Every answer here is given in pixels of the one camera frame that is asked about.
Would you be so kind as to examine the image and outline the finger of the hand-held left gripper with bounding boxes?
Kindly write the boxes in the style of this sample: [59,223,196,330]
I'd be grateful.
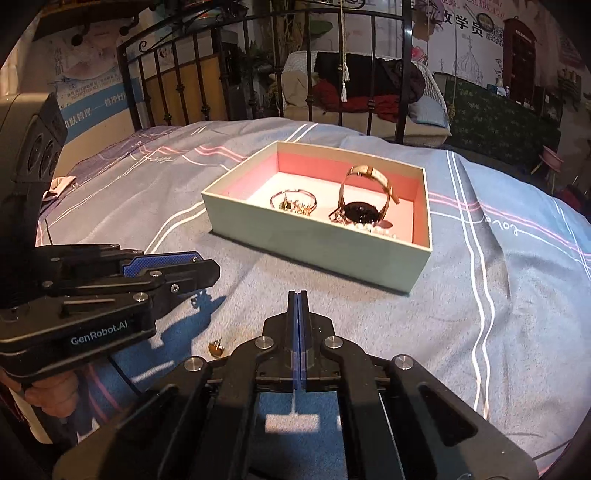
[44,258,221,320]
[37,244,205,278]

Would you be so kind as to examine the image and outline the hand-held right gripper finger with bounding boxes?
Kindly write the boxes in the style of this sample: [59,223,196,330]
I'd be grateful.
[53,290,301,480]
[299,290,539,480]

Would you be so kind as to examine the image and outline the pale green box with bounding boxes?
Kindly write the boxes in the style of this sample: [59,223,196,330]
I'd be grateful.
[201,141,434,294]

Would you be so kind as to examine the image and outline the gold charm bangle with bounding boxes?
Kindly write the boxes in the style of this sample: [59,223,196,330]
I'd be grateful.
[270,188,318,217]

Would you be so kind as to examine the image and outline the white pearl bracelet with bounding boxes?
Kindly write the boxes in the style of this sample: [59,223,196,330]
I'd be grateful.
[353,220,399,240]

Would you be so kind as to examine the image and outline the tan strap wristwatch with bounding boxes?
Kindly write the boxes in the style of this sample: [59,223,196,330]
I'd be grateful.
[329,165,400,227]

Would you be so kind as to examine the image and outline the person's left hand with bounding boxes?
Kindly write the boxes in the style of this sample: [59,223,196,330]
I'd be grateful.
[0,364,82,419]

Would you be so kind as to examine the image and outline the white crumpled cloth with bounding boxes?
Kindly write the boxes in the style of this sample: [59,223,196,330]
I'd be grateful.
[44,175,77,200]

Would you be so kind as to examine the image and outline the red garment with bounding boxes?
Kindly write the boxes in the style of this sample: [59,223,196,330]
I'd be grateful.
[310,80,419,123]

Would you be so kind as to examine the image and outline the grey-blue cushion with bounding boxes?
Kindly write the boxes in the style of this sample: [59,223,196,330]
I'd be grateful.
[409,97,451,131]

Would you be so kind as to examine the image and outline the black garment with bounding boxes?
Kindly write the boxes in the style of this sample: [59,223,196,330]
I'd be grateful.
[314,52,426,100]

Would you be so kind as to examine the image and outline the white wicker swing chair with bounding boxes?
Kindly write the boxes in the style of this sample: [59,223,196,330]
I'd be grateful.
[283,48,453,148]

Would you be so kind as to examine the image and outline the green floral counter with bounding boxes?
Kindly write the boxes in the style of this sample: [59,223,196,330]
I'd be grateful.
[445,74,562,156]

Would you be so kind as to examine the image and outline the pink stool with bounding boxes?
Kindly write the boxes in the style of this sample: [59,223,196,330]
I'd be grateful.
[531,145,565,185]

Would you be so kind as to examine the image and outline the red booth-shaped cabinet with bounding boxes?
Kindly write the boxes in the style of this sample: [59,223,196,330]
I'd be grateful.
[502,17,539,93]

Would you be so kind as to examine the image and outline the black cable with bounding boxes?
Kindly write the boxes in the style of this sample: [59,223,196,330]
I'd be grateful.
[108,353,141,398]

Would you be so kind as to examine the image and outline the blue and white wall poster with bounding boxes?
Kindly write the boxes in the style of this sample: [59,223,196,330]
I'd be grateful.
[46,28,145,149]

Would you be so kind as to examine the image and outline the white tasselled rope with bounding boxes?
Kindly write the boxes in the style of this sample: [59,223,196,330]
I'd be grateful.
[339,0,350,103]

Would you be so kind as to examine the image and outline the dark wall shelf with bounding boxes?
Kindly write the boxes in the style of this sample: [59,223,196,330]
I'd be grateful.
[28,0,158,47]

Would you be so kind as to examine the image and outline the black metal bed frame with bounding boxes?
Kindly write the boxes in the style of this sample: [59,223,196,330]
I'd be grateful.
[115,0,414,145]

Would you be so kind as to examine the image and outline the large red-lettered wall poster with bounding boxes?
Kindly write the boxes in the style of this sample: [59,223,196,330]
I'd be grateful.
[411,0,509,88]

